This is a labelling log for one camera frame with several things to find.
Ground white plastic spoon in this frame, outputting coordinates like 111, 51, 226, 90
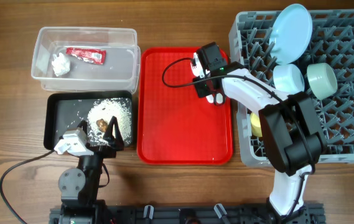
216, 93, 224, 105

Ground food scraps and rice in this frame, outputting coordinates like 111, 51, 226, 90
67, 98, 133, 146

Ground yellow plastic cup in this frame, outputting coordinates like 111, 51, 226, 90
250, 113, 263, 138

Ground light blue bowl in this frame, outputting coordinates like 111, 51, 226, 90
272, 64, 305, 94

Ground light blue plate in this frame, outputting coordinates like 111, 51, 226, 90
269, 4, 313, 65

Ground mint green bowl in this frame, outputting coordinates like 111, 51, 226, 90
307, 63, 338, 100

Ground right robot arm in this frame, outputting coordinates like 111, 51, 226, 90
191, 42, 327, 223

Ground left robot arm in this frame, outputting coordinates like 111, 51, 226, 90
54, 116, 124, 215

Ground black waste tray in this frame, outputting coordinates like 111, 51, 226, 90
44, 91, 133, 150

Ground clear plastic waste bin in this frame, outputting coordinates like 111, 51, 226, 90
31, 27, 141, 93

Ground grey dishwasher rack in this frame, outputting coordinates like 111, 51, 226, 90
228, 9, 354, 164

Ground red serving tray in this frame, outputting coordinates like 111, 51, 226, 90
137, 47, 233, 165

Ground crumpled white tissue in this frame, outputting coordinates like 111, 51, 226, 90
51, 52, 71, 77

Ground red snack wrapper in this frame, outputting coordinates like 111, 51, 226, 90
66, 47, 106, 65

